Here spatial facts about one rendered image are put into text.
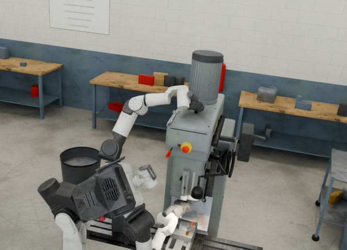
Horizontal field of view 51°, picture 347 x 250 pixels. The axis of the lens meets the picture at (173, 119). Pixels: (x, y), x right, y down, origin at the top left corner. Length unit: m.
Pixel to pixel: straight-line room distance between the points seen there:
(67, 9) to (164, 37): 1.88
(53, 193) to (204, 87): 1.09
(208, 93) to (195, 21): 4.11
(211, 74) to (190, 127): 0.44
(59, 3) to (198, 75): 5.18
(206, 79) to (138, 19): 4.42
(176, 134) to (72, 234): 0.79
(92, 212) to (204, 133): 0.72
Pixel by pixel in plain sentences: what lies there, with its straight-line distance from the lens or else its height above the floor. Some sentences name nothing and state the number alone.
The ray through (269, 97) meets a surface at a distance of 5.95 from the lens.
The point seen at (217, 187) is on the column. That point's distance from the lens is 2.83.
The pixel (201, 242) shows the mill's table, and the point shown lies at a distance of 2.70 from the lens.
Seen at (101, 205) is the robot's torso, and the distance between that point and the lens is 1.89.
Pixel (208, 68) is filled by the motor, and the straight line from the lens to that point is 2.27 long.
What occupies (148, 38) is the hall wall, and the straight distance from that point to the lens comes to 6.60.
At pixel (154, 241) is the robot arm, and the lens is 2.25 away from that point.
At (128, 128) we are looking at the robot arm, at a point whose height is 1.85.
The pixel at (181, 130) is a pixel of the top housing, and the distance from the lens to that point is 2.02.
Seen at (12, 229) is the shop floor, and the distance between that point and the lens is 4.36.
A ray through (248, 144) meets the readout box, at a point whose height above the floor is 1.65.
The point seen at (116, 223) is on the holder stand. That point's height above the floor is 0.99.
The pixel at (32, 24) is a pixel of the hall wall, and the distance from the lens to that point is 7.56.
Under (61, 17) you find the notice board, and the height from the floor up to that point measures 1.73.
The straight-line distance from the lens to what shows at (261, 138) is 6.14.
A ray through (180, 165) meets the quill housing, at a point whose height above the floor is 1.56.
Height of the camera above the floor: 2.66
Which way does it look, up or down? 22 degrees down
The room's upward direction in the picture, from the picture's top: 5 degrees clockwise
